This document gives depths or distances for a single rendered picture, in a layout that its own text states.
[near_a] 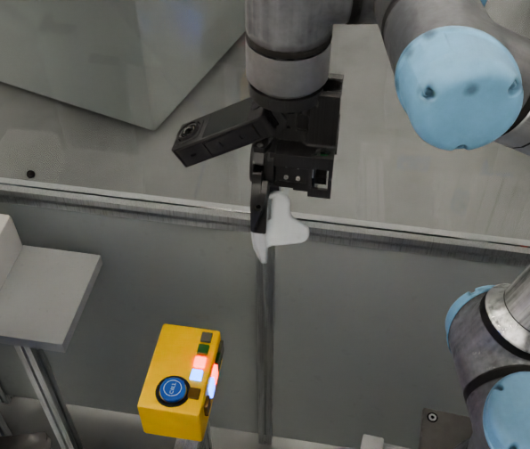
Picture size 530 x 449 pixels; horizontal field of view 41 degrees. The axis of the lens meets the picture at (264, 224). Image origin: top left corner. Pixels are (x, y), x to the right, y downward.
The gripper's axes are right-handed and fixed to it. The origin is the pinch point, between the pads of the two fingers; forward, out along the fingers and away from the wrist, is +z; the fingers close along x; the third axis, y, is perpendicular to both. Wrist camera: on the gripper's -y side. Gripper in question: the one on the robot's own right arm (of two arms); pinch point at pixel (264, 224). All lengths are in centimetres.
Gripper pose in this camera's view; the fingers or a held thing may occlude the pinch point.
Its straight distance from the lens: 79.7
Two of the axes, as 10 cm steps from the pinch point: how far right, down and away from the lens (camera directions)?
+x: 1.6, -7.2, 6.7
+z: 0.0, 6.8, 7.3
